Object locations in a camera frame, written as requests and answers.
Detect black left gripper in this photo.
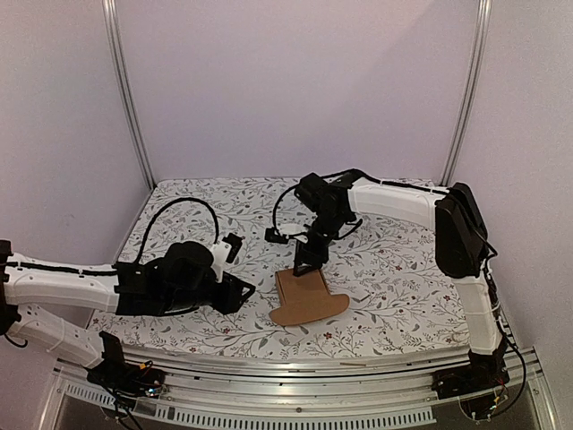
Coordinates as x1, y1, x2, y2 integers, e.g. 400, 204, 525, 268
164, 272, 256, 316

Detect brown cardboard box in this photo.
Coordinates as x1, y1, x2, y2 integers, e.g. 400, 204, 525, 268
269, 269, 350, 327

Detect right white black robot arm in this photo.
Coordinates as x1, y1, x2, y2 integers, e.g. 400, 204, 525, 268
294, 169, 502, 391

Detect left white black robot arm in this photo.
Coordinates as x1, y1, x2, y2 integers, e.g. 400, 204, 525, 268
1, 235, 255, 389

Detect floral patterned table mat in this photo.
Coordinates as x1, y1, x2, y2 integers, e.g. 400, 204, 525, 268
89, 178, 468, 361

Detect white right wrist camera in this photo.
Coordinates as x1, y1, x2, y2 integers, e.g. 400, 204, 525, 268
264, 224, 310, 245

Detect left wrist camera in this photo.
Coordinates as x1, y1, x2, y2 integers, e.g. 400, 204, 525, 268
210, 233, 244, 283

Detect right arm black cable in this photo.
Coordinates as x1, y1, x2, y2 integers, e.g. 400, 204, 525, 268
270, 168, 449, 238

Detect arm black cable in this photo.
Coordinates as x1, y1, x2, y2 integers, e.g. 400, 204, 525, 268
270, 168, 449, 238
132, 196, 221, 265

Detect aluminium front rail frame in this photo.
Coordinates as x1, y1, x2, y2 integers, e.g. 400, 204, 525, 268
38, 347, 562, 429

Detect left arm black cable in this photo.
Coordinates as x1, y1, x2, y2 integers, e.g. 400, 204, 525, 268
132, 196, 221, 265

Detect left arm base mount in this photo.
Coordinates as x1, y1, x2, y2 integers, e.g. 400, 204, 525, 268
86, 331, 166, 398

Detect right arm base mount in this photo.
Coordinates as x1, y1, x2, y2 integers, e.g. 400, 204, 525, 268
431, 346, 509, 400

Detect right aluminium corner post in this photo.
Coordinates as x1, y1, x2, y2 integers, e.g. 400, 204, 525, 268
440, 0, 493, 186

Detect aluminium corner post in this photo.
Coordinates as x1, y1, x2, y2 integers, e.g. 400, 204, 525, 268
101, 0, 157, 191
440, 0, 493, 186

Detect left aluminium corner post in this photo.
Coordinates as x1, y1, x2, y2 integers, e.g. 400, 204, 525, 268
101, 0, 157, 191

